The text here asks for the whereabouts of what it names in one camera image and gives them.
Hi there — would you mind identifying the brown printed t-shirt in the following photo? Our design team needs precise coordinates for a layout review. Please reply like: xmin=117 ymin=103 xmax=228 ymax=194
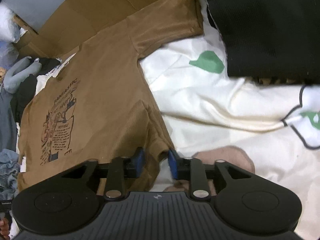
xmin=17 ymin=0 xmax=203 ymax=191

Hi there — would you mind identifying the person's hand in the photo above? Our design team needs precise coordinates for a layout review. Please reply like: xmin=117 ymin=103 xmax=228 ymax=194
xmin=0 ymin=217 xmax=10 ymax=240

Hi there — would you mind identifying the white patterned bed sheet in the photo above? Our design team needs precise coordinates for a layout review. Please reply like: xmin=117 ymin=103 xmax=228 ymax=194
xmin=139 ymin=0 xmax=319 ymax=239

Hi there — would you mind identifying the grey blue pillow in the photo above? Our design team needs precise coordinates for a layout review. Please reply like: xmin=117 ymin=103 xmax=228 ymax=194
xmin=0 ymin=86 xmax=17 ymax=151

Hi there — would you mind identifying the black garment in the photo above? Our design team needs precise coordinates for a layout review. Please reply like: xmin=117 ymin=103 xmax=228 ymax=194
xmin=10 ymin=58 xmax=60 ymax=124

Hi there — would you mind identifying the grey neck pillow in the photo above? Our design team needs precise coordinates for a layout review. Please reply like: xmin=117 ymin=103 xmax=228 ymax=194
xmin=3 ymin=56 xmax=42 ymax=94

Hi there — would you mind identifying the black storage bag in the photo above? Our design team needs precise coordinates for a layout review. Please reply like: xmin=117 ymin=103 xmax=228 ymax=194
xmin=205 ymin=0 xmax=319 ymax=85

